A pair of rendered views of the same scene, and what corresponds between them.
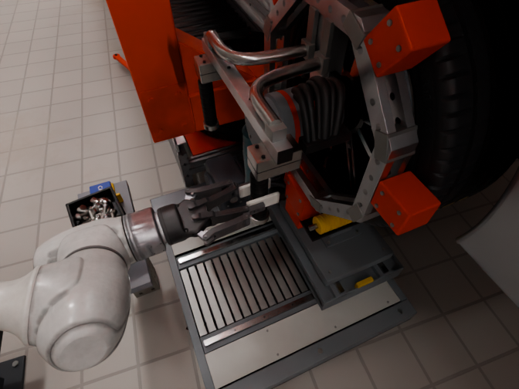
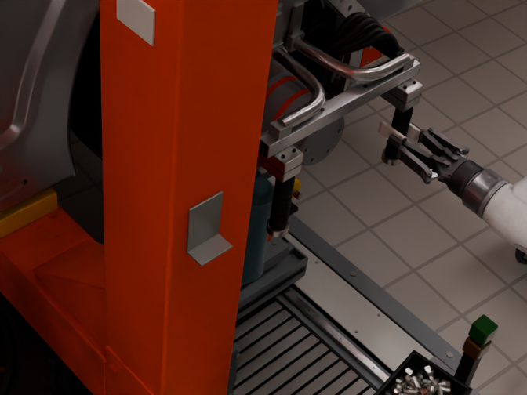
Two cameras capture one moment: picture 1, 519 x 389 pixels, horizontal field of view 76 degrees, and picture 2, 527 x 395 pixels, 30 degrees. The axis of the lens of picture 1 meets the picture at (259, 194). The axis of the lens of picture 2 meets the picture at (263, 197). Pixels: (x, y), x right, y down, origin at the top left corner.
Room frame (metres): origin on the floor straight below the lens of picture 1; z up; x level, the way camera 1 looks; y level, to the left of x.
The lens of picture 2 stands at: (1.33, 1.33, 2.15)
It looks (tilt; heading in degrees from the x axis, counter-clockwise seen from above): 45 degrees down; 245
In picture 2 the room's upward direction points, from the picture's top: 8 degrees clockwise
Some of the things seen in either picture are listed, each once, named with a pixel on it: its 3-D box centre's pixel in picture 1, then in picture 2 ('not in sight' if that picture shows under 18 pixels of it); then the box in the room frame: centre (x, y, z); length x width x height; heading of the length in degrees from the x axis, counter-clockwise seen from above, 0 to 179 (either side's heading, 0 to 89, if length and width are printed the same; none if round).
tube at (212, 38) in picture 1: (257, 28); (280, 74); (0.71, 0.00, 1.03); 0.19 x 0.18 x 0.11; 113
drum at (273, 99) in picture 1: (293, 117); (288, 113); (0.64, -0.08, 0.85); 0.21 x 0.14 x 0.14; 113
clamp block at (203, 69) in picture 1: (215, 65); (276, 154); (0.75, 0.11, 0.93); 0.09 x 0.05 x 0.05; 113
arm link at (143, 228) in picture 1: (147, 232); (485, 192); (0.33, 0.21, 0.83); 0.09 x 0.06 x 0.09; 24
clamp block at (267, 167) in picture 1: (273, 157); (397, 87); (0.43, -0.03, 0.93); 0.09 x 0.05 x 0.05; 113
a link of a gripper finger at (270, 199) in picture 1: (262, 201); (405, 127); (0.40, -0.01, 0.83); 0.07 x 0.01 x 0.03; 113
